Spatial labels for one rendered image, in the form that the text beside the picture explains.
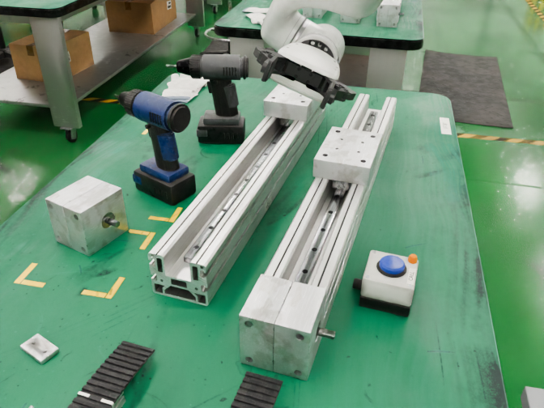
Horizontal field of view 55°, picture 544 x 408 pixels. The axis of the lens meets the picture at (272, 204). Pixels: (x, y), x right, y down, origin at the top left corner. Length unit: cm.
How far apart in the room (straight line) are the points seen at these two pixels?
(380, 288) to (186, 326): 31
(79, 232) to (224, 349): 35
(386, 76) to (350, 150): 143
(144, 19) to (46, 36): 157
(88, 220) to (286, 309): 42
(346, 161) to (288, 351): 43
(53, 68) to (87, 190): 214
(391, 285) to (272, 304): 21
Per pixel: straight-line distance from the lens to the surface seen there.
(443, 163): 134
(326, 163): 102
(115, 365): 78
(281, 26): 96
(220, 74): 129
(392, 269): 85
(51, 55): 311
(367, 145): 109
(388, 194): 118
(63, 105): 320
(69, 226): 101
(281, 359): 76
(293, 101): 129
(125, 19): 459
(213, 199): 99
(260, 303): 74
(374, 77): 248
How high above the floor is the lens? 138
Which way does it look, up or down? 33 degrees down
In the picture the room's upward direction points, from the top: 1 degrees clockwise
